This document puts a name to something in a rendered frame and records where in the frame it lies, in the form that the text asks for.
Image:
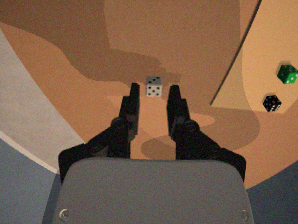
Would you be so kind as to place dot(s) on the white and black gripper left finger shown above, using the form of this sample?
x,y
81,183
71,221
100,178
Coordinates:
x,y
117,138

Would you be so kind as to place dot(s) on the green die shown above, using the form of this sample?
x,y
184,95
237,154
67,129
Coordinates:
x,y
287,74

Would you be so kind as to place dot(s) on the white die with black pips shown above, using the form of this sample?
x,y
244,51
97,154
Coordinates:
x,y
153,86

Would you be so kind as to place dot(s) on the tan flat mat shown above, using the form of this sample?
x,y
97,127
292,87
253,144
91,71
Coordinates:
x,y
271,40

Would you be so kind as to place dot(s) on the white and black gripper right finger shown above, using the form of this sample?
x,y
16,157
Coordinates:
x,y
191,143

